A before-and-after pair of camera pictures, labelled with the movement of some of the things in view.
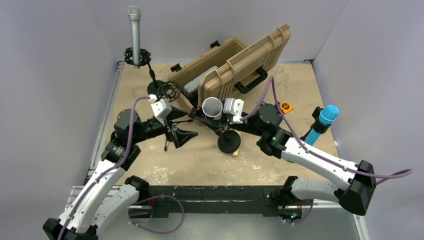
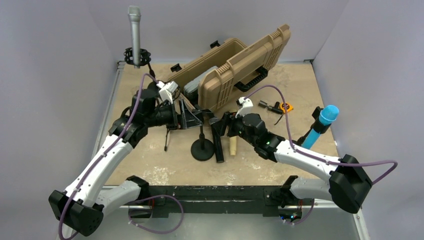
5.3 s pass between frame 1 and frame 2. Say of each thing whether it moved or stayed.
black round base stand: moved
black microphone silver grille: moved
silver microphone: stayed
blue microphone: stayed
